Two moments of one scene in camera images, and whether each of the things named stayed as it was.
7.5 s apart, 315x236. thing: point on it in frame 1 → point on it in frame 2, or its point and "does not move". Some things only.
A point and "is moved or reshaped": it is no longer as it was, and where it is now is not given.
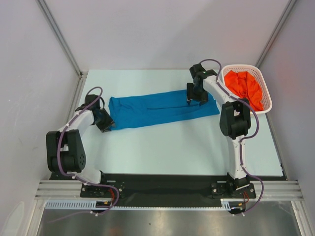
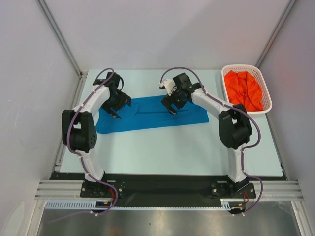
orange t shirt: [243, 84] does not move
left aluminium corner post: [46, 11] does not move
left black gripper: [109, 122] → [124, 100]
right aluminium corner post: [279, 25] does not move
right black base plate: [221, 191] does not move
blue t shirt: [127, 110] is moved or reshaped
